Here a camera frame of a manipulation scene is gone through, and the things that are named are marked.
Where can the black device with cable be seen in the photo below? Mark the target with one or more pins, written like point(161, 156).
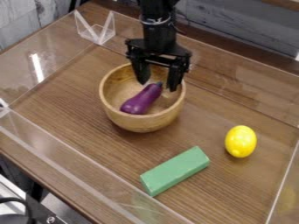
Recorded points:
point(36, 213)

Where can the clear acrylic corner bracket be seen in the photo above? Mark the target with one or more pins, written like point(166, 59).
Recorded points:
point(100, 34)

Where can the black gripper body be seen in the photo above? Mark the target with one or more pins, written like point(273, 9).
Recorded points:
point(158, 46)

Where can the purple toy eggplant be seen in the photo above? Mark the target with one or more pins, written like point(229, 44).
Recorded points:
point(141, 102)

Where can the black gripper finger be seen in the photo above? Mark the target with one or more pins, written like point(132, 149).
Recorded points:
point(176, 76)
point(142, 69)

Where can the yellow toy lemon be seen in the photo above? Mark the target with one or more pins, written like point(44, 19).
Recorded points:
point(241, 141)

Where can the green rectangular block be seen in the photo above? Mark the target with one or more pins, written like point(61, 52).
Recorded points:
point(174, 171)

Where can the brown wooden bowl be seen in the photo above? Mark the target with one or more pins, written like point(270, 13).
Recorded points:
point(120, 86)

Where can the clear acrylic tray wall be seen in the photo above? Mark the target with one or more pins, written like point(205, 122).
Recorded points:
point(82, 182)

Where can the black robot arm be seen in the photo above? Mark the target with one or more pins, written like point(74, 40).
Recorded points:
point(158, 10)

